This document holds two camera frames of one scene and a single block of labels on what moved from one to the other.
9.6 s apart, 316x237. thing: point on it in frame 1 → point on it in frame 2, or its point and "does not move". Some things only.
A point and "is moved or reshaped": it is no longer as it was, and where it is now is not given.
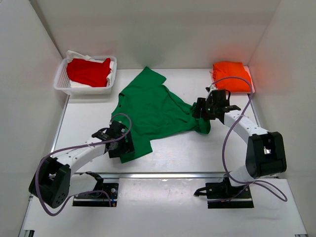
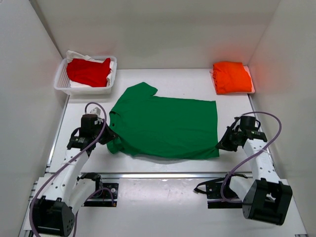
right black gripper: [199, 112] → [224, 144]
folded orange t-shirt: [231, 76] does not move
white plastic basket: [62, 81] does not move
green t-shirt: [152, 111] is moved or reshaped
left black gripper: [128, 147] → [110, 135]
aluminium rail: [170, 176] does not move
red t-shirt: [92, 73] does not move
